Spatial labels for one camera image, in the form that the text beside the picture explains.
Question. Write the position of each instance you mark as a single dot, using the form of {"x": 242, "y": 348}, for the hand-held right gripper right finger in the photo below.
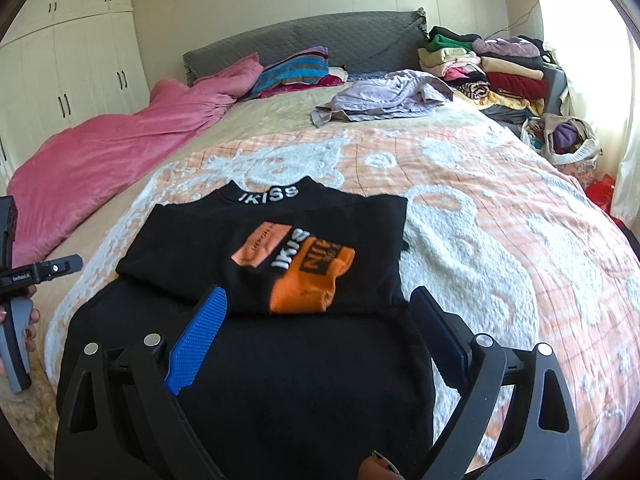
{"x": 440, "y": 330}

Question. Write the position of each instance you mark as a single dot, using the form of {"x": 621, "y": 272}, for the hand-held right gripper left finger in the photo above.
{"x": 197, "y": 340}

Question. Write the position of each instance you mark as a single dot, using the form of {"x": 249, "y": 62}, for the black sweater with orange cuffs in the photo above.
{"x": 300, "y": 400}

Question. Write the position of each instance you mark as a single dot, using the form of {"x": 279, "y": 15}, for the bag of clothes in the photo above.
{"x": 565, "y": 137}

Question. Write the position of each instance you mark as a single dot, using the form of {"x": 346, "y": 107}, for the pile of folded clothes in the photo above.
{"x": 505, "y": 75}

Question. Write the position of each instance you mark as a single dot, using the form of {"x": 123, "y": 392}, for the person's left hand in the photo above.
{"x": 32, "y": 330}

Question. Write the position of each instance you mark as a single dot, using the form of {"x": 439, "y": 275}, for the person's right hand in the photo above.
{"x": 380, "y": 467}

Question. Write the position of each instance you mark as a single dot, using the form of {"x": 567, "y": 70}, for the peach and white tufted blanket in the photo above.
{"x": 500, "y": 210}

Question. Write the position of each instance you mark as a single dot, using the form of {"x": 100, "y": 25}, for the fluffy cream blanket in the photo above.
{"x": 25, "y": 415}

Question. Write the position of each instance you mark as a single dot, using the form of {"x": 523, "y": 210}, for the pink quilt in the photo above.
{"x": 110, "y": 150}

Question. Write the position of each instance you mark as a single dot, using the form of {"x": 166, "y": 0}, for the red bag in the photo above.
{"x": 602, "y": 192}

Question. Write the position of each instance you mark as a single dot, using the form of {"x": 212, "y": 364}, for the white wardrobe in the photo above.
{"x": 75, "y": 60}

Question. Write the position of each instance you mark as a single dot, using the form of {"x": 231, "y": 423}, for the lilac crumpled garment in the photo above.
{"x": 385, "y": 95}

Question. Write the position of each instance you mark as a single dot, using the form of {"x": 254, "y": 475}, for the white curtain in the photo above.
{"x": 625, "y": 175}

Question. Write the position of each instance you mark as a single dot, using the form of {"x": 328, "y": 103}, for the cream bed sheet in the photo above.
{"x": 280, "y": 107}

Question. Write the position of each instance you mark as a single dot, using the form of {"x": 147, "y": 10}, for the maroon folded cloth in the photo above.
{"x": 330, "y": 82}

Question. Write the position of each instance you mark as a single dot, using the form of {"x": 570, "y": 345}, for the striped folded cloth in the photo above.
{"x": 295, "y": 70}

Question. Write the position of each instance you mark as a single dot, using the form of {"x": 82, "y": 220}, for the grey quilted headboard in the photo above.
{"x": 360, "y": 40}

